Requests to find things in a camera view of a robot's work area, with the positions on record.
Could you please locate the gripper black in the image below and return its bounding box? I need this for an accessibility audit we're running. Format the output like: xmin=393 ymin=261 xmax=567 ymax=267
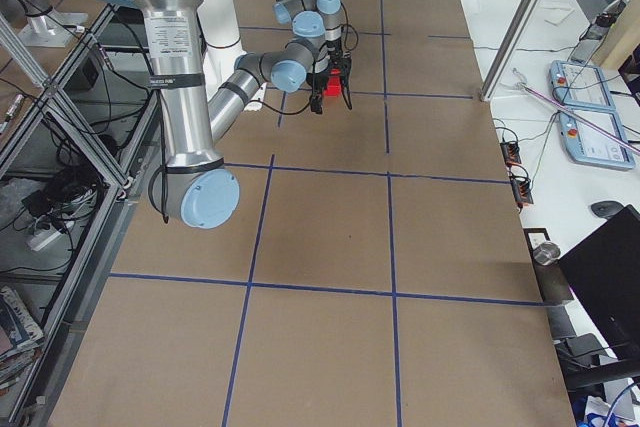
xmin=306 ymin=73 xmax=327 ymax=114
xmin=325 ymin=39 xmax=347 ymax=77

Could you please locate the red block picked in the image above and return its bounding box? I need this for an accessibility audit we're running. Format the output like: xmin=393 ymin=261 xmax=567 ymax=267
xmin=323 ymin=76 xmax=342 ymax=97

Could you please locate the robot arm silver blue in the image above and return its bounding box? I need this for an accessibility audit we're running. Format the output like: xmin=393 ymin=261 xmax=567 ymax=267
xmin=273 ymin=0 xmax=351 ymax=79
xmin=102 ymin=0 xmax=328 ymax=229

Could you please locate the reacher grabber stick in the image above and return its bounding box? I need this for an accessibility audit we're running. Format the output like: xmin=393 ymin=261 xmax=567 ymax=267
xmin=511 ymin=66 xmax=640 ymax=157

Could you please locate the teach pendant far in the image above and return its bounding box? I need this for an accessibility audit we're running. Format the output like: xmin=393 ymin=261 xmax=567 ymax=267
xmin=549 ymin=60 xmax=615 ymax=110

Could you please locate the teach pendant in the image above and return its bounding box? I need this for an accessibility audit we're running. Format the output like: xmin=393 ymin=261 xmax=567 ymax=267
xmin=549 ymin=60 xmax=615 ymax=110
xmin=559 ymin=108 xmax=636 ymax=171

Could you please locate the teach pendant near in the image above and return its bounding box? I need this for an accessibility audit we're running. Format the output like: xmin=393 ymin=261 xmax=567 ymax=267
xmin=559 ymin=108 xmax=636 ymax=171

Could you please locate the metal cup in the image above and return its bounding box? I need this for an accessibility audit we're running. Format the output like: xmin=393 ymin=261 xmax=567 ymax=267
xmin=532 ymin=241 xmax=561 ymax=266

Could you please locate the black computer mouse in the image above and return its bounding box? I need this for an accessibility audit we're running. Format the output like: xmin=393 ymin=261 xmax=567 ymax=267
xmin=589 ymin=200 xmax=624 ymax=219

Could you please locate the black monitor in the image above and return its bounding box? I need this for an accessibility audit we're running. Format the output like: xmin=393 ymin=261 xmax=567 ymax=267
xmin=559 ymin=205 xmax=639 ymax=360

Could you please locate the stack of magazines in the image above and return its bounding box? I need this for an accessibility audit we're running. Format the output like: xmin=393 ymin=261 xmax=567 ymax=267
xmin=1 ymin=285 xmax=45 ymax=394

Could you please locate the white central pedestal column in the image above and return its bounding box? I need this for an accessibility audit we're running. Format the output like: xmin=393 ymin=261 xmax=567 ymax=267
xmin=198 ymin=0 xmax=245 ymax=100

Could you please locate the aluminium frame post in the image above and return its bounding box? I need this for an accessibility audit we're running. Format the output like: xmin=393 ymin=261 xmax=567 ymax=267
xmin=480 ymin=0 xmax=541 ymax=102

